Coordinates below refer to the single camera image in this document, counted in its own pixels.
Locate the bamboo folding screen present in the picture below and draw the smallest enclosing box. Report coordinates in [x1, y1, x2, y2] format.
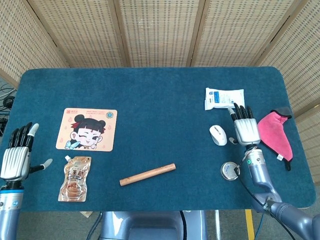
[0, 0, 320, 186]

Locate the pink cloth mitt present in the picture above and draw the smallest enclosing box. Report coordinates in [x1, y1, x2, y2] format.
[257, 106, 294, 172]

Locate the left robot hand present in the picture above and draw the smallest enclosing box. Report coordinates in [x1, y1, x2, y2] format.
[0, 121, 54, 182]

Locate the cartoon girl mouse pad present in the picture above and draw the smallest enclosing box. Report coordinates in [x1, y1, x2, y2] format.
[55, 107, 118, 152]

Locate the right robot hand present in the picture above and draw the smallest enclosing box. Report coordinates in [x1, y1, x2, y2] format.
[226, 102, 261, 146]

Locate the round metal tin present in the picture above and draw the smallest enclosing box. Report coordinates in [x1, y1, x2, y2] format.
[220, 161, 241, 181]

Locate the blue floor cable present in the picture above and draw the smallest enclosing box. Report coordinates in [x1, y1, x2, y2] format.
[259, 212, 266, 234]

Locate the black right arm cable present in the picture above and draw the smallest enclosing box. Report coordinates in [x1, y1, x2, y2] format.
[233, 162, 297, 240]

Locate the wooden rod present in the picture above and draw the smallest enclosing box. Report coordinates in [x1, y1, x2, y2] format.
[119, 163, 177, 187]

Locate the blue felt table mat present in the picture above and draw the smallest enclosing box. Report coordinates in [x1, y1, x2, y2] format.
[0, 66, 317, 213]

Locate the yellow floor tape strip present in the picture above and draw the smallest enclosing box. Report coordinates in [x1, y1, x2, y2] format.
[244, 209, 256, 240]

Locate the black floor cable bundle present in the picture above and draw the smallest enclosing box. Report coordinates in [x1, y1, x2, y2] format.
[0, 82, 17, 137]

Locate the white computer mouse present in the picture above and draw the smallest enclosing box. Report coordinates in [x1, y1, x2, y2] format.
[209, 124, 228, 146]

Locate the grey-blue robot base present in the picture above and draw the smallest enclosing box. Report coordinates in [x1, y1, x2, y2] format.
[99, 210, 208, 240]

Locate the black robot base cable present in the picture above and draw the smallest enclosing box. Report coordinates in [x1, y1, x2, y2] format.
[179, 210, 189, 240]

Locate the brown drink pouch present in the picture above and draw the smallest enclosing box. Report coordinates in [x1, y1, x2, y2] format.
[57, 154, 92, 202]

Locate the white table leg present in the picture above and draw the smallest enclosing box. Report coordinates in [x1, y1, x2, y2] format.
[214, 210, 222, 240]

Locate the white wet wipes pack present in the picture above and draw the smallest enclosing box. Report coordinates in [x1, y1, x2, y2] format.
[204, 87, 246, 111]

